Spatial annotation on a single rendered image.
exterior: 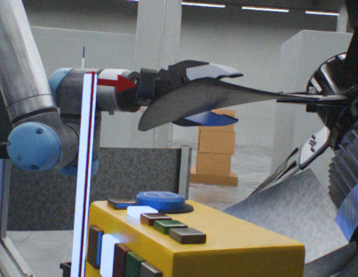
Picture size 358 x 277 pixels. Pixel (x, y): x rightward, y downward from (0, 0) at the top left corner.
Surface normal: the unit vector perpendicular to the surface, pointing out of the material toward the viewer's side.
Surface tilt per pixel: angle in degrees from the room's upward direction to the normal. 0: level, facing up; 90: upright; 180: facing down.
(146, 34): 90
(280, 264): 90
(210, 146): 90
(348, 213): 100
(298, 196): 55
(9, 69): 88
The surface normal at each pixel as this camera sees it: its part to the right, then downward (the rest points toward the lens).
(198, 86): 0.03, 0.98
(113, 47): 0.00, 0.05
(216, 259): 0.45, 0.08
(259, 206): -0.34, -0.56
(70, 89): -0.44, 0.01
